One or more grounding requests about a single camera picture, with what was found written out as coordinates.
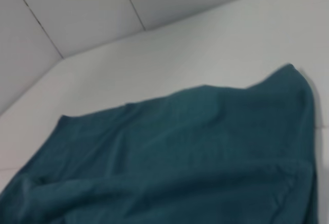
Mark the teal blue printed t-shirt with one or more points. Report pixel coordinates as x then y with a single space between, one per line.
180 157

